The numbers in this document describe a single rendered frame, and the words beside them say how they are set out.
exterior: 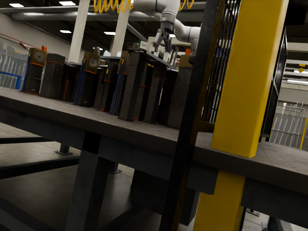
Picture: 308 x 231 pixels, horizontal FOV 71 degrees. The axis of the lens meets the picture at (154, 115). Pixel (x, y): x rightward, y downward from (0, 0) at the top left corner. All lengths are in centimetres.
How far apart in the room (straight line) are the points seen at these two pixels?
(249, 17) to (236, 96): 20
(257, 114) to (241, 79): 10
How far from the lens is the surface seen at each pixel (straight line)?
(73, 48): 558
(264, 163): 54
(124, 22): 994
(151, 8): 145
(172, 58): 150
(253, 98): 57
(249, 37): 62
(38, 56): 200
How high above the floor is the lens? 76
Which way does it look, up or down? 1 degrees down
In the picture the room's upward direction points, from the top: 12 degrees clockwise
